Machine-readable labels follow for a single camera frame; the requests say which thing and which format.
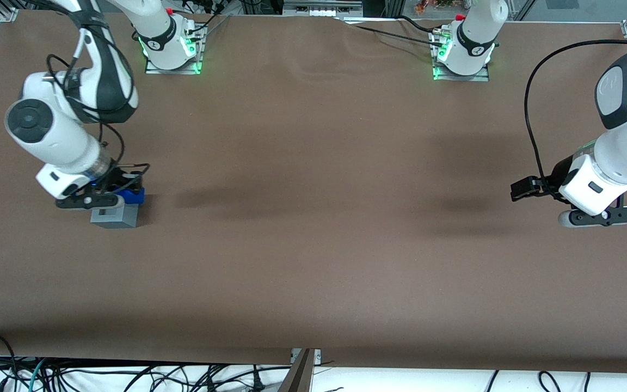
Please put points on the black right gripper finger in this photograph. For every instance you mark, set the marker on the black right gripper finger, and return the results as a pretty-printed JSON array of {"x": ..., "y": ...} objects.
[
  {"x": 134, "y": 182},
  {"x": 115, "y": 179}
]

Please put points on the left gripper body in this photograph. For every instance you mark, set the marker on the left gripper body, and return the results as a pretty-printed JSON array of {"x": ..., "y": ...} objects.
[{"x": 562, "y": 172}]

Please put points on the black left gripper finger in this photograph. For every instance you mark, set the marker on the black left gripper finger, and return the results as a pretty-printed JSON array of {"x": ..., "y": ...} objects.
[
  {"x": 545, "y": 183},
  {"x": 523, "y": 190}
]

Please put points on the blue plastic part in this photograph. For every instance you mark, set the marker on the blue plastic part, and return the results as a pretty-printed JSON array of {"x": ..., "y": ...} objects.
[{"x": 133, "y": 197}]

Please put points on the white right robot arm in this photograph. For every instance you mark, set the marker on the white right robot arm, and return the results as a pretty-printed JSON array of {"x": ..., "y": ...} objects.
[{"x": 63, "y": 141}]

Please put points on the gray base block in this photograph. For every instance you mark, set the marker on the gray base block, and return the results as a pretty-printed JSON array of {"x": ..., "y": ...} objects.
[{"x": 117, "y": 218}]

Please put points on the brown table mat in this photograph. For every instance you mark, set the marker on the brown table mat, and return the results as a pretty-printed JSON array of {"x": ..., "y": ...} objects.
[{"x": 313, "y": 245}]

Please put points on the aluminium profile beam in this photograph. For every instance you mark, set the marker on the aluminium profile beam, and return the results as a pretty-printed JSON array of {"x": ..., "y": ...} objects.
[{"x": 298, "y": 375}]

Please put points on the white power strip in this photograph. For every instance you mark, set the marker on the white power strip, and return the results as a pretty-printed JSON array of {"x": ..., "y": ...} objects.
[{"x": 321, "y": 10}]

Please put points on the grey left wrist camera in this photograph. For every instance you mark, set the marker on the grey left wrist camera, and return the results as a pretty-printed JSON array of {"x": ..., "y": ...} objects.
[{"x": 599, "y": 218}]

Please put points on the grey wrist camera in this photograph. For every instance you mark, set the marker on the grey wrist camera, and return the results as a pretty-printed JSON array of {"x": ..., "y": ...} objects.
[
  {"x": 599, "y": 218},
  {"x": 90, "y": 201}
]

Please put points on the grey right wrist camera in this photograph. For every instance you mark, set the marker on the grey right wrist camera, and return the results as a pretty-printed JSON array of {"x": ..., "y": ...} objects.
[{"x": 90, "y": 201}]

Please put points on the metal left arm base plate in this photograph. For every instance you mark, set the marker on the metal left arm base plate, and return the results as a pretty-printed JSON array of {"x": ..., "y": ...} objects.
[{"x": 482, "y": 76}]

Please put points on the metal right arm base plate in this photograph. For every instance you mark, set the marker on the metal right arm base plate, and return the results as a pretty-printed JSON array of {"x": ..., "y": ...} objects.
[{"x": 196, "y": 60}]

